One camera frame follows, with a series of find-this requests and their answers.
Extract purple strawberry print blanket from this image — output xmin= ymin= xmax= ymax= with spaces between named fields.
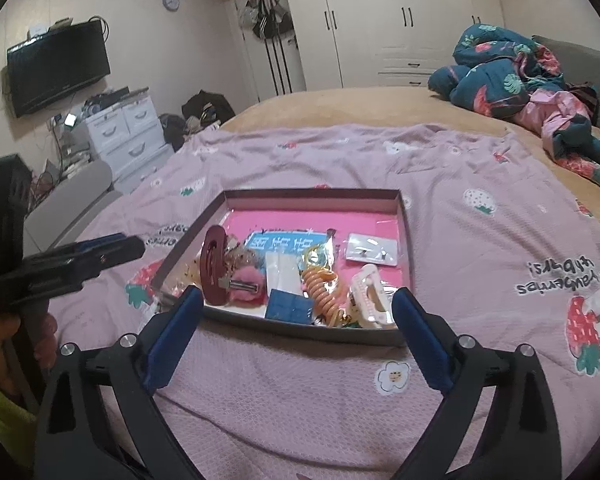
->
xmin=50 ymin=125 xmax=600 ymax=479

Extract black bag on floor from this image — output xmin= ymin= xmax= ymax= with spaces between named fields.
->
xmin=182 ymin=90 xmax=235 ymax=127

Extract maroon large hair clip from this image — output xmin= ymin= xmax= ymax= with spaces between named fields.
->
xmin=199 ymin=226 xmax=227 ymax=306

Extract round wall clock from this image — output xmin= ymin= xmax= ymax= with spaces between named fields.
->
xmin=162 ymin=0 xmax=181 ymax=12

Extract person's left hand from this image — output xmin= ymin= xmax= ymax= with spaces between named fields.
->
xmin=0 ymin=311 xmax=60 ymax=399

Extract hanging bags on door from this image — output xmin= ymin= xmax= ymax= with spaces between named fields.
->
xmin=238 ymin=0 xmax=294 ymax=41

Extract yellow rings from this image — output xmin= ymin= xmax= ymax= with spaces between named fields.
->
xmin=299 ymin=238 xmax=337 ymax=273

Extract dark shallow tray box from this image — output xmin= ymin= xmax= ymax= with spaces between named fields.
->
xmin=150 ymin=188 xmax=412 ymax=347

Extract orange spiral hair tie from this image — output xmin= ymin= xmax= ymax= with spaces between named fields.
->
xmin=302 ymin=264 xmax=344 ymax=328

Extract cream white hair claw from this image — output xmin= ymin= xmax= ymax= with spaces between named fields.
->
xmin=349 ymin=263 xmax=396 ymax=330

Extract pink pompom hair clip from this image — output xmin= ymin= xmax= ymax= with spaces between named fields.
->
xmin=220 ymin=266 xmax=266 ymax=304

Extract wall mounted black television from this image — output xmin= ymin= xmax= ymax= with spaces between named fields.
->
xmin=6 ymin=20 xmax=110 ymax=117

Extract blue plastic small case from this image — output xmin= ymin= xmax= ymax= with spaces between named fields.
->
xmin=265 ymin=289 xmax=313 ymax=325

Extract pink book in tray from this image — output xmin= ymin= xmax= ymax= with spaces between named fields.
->
xmin=220 ymin=208 xmax=404 ymax=328

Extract teal floral crumpled quilt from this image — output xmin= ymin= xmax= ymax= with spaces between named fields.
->
xmin=428 ymin=23 xmax=600 ymax=186

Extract white built-in wardrobe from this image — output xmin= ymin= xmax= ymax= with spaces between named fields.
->
xmin=224 ymin=0 xmax=506 ymax=104

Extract earrings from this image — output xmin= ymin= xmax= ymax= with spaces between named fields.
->
xmin=346 ymin=233 xmax=399 ymax=266

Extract white packet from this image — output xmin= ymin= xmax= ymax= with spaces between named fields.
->
xmin=265 ymin=252 xmax=302 ymax=295

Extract white drawer cabinet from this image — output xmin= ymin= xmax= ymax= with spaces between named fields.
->
xmin=70 ymin=89 xmax=174 ymax=194

